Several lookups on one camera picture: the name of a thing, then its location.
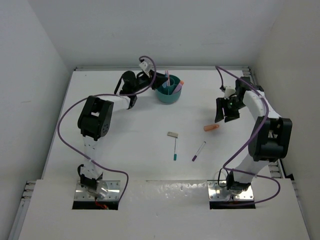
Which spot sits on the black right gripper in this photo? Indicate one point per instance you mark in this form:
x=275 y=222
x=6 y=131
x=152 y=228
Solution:
x=229 y=115

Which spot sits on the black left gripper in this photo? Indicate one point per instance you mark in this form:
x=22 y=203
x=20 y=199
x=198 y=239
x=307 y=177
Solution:
x=160 y=78

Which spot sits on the pink pen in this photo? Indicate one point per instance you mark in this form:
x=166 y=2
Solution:
x=166 y=76
x=168 y=79

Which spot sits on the orange highlighter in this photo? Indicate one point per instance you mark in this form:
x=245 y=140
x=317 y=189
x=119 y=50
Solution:
x=211 y=127

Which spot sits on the pink highlighter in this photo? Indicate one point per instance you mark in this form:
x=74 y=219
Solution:
x=177 y=89

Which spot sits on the blue highlighter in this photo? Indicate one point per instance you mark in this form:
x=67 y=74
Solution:
x=164 y=85

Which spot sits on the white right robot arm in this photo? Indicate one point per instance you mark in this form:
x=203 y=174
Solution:
x=270 y=137

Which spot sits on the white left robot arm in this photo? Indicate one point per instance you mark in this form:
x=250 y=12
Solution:
x=95 y=118

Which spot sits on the teal round pen holder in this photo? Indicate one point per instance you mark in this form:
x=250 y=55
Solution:
x=164 y=95

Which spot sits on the purple capped white pen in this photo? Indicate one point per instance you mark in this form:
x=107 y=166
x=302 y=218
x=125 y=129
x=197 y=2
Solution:
x=198 y=151

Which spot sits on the small grey eraser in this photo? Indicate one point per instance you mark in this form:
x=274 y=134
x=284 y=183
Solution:
x=172 y=134

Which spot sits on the teal capped white pen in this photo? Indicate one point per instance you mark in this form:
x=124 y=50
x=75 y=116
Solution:
x=175 y=149

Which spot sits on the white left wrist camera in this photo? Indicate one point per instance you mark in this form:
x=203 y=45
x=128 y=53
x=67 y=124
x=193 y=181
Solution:
x=146 y=65

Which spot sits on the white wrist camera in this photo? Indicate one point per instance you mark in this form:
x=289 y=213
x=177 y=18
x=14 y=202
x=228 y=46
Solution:
x=146 y=65
x=228 y=91

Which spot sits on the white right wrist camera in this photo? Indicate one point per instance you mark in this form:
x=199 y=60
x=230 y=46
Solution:
x=228 y=91

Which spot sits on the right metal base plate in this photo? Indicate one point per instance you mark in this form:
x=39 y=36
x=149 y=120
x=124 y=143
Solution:
x=217 y=192

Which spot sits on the metal base plate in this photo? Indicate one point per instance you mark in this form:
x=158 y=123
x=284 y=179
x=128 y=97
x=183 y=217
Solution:
x=106 y=190
x=217 y=192

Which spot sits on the aluminium frame rail right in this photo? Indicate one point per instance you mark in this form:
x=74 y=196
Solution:
x=277 y=168

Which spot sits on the aluminium frame rail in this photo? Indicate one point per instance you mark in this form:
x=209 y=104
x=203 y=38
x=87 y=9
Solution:
x=277 y=168
x=22 y=210

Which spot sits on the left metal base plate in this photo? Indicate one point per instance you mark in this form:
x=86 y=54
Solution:
x=106 y=190

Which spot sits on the aluminium frame rail left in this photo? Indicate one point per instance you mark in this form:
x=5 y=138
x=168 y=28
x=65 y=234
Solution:
x=22 y=210

